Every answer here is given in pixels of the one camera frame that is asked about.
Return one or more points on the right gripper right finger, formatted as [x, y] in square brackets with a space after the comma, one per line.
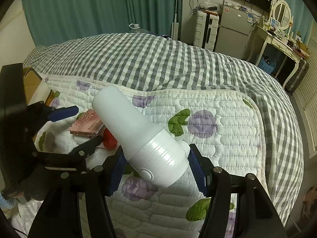
[255, 216]

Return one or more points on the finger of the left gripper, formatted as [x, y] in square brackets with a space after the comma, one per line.
[62, 113]
[88, 148]

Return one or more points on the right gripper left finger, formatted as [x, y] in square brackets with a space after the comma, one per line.
[59, 215]

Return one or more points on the red small object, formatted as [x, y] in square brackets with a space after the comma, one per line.
[109, 141]

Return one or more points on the pink patterned box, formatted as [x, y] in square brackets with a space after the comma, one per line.
[88, 124]

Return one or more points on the large white bottle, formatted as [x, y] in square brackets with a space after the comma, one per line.
[155, 154]

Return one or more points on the open cardboard box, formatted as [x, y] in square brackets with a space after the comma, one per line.
[36, 88]

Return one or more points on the green curtain left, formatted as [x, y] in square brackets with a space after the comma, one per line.
[56, 21]

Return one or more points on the green curtain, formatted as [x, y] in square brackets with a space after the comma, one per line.
[303, 19]
[56, 21]

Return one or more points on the grey checked bed cover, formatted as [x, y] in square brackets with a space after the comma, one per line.
[149, 63]

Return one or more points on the clear water jug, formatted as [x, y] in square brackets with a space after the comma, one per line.
[135, 28]

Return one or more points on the white flat mop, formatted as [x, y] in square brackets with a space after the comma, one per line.
[174, 27]

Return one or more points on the blue laundry basket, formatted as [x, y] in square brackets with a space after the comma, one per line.
[267, 65]

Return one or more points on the dark suitcase by wardrobe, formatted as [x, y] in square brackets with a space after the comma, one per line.
[296, 79]

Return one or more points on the white suitcase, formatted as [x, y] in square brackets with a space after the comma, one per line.
[206, 30]

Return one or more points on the white dressing table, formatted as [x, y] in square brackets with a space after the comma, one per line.
[269, 39]

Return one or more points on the silver small fridge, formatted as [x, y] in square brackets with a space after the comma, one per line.
[233, 32]

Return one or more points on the green curtain right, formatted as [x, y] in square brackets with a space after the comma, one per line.
[303, 19]

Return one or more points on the oval vanity mirror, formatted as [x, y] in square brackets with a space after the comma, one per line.
[281, 13]

